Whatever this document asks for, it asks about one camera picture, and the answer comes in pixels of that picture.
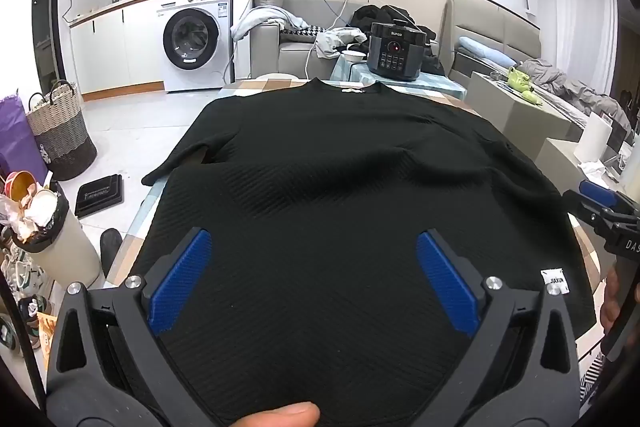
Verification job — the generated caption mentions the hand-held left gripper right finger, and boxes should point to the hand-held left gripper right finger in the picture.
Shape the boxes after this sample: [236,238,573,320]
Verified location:
[400,228,581,427]

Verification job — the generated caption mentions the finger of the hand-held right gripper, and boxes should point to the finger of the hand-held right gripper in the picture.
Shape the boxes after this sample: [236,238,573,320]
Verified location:
[80,179,621,208]
[562,189,608,228]

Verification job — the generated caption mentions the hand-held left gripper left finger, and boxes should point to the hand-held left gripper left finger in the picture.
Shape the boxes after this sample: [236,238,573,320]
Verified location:
[47,227,236,427]

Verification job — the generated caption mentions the black knit sweater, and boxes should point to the black knit sweater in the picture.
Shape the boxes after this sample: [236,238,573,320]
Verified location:
[131,77,596,427]

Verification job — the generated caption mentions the black clothes pile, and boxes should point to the black clothes pile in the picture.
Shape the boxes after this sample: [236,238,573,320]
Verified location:
[347,4,442,58]

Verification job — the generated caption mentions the person's right hand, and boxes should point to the person's right hand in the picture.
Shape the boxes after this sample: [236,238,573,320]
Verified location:
[600,264,621,333]

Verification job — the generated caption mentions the person's left hand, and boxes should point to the person's left hand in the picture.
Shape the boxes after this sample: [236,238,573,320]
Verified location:
[234,401,321,427]

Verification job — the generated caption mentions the beige box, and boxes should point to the beige box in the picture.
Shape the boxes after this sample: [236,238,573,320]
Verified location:
[465,72,572,154]
[535,137,601,188]

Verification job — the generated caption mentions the black slipper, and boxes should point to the black slipper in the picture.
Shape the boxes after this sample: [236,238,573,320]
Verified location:
[100,229,124,280]

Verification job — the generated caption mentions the crumpled grey blanket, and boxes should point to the crumpled grey blanket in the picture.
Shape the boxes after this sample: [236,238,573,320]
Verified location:
[515,59,633,134]

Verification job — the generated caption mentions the black plastic tray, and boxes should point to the black plastic tray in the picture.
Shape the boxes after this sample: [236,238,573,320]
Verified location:
[74,173,124,218]

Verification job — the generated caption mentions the cream trash bin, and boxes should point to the cream trash bin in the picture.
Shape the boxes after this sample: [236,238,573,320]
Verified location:
[2,187,103,289]

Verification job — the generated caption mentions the green toy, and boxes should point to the green toy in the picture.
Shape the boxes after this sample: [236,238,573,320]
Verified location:
[507,66,543,106]

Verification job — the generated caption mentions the orange snack packet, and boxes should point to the orange snack packet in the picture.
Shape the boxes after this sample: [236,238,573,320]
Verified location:
[37,311,59,358]

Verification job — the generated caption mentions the white sneaker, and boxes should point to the white sneaker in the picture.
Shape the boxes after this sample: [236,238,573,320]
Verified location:
[0,247,47,308]

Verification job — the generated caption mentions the light blue pillow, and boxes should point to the light blue pillow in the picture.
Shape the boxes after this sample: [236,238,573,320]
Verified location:
[457,36,516,68]

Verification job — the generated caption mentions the orange paper bowl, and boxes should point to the orange paper bowl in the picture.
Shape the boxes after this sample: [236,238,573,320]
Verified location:
[4,171,37,205]

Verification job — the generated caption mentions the woven laundry basket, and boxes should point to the woven laundry basket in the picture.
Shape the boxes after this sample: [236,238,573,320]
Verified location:
[26,80,98,182]

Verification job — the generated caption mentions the white curtain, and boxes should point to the white curtain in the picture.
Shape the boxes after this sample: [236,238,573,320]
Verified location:
[540,0,622,74]

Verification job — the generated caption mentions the white washing machine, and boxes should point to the white washing machine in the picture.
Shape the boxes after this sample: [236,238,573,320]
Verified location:
[157,0,235,94]

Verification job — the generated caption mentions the checked table cover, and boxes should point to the checked table cover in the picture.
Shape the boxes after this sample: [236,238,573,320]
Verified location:
[105,77,603,360]

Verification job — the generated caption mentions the purple bag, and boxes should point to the purple bag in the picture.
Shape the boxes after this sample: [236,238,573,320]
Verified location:
[0,94,48,188]

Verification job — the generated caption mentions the black pressure cooker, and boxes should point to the black pressure cooker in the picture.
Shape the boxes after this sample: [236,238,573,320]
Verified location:
[366,22,427,82]

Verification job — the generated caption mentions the white base cabinet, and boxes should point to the white base cabinet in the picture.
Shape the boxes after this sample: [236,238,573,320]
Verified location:
[69,0,166,102]

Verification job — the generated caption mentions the grey sofa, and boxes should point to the grey sofa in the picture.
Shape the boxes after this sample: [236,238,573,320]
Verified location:
[250,0,542,82]

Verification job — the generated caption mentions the grey garment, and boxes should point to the grey garment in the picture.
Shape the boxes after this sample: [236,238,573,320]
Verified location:
[315,27,368,60]

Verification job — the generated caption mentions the houndstooth cushion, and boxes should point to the houndstooth cushion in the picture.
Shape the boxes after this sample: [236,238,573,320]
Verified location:
[280,25,321,42]

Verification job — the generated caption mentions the pale grey blanket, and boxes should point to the pale grey blanket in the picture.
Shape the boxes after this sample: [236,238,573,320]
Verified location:
[231,4,311,42]

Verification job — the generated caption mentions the dark glass door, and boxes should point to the dark glass door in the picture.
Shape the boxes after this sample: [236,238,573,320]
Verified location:
[31,0,69,94]

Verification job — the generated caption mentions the white cable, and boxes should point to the white cable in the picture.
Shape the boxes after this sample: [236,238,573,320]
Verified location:
[304,0,352,80]

